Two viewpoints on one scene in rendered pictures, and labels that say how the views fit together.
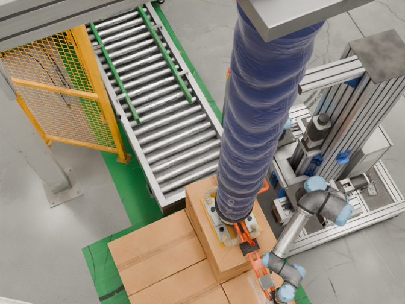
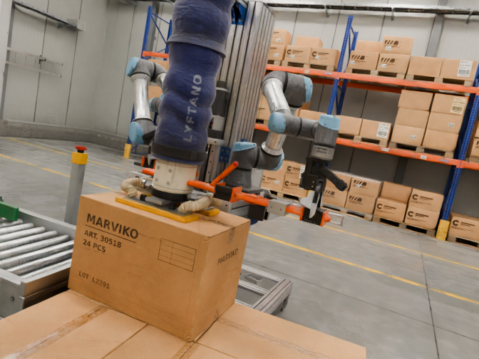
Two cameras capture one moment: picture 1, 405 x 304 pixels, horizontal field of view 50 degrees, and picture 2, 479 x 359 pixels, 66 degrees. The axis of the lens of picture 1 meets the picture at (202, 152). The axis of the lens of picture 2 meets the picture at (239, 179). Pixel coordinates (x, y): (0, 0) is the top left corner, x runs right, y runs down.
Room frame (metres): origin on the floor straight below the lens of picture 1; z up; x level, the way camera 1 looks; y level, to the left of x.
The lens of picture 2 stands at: (-0.44, 0.68, 1.31)
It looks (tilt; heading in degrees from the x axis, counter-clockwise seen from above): 7 degrees down; 316
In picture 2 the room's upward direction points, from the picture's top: 11 degrees clockwise
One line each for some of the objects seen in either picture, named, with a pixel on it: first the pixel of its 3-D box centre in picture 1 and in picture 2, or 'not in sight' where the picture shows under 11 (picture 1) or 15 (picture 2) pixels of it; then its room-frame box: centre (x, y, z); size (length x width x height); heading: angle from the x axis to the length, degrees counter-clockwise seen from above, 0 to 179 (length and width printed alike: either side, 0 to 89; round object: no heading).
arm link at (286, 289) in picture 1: (285, 293); (326, 131); (0.32, -0.44, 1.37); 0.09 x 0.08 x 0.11; 149
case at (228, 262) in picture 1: (228, 224); (162, 252); (0.84, -0.20, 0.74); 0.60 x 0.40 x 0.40; 24
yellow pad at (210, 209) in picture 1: (217, 219); (157, 204); (0.81, -0.11, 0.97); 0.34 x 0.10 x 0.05; 24
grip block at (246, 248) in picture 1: (249, 247); (227, 191); (0.62, -0.30, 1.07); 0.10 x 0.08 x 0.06; 114
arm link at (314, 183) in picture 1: (314, 187); (244, 154); (0.95, -0.67, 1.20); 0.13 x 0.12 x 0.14; 59
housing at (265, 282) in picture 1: (265, 282); (278, 207); (0.42, -0.38, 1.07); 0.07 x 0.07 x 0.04; 24
